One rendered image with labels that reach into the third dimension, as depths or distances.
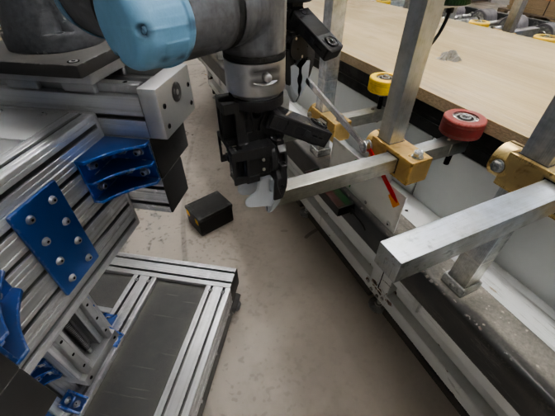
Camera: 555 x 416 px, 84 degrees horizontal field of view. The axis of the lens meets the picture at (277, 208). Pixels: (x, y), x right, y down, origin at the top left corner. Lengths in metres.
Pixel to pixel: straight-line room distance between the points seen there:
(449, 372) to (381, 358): 0.25
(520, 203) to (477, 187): 0.41
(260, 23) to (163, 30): 0.11
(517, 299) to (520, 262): 0.08
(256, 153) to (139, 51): 0.20
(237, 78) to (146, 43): 0.13
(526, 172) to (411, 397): 0.97
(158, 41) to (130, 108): 0.32
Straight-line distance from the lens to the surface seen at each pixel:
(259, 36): 0.37
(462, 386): 1.20
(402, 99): 0.62
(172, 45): 0.30
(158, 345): 1.13
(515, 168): 0.50
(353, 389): 1.27
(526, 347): 0.65
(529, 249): 0.82
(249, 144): 0.43
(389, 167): 0.63
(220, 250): 1.58
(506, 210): 0.41
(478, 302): 0.66
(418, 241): 0.32
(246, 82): 0.39
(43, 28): 0.64
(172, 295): 1.21
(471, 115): 0.76
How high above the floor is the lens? 1.18
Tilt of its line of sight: 41 degrees down
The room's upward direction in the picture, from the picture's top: straight up
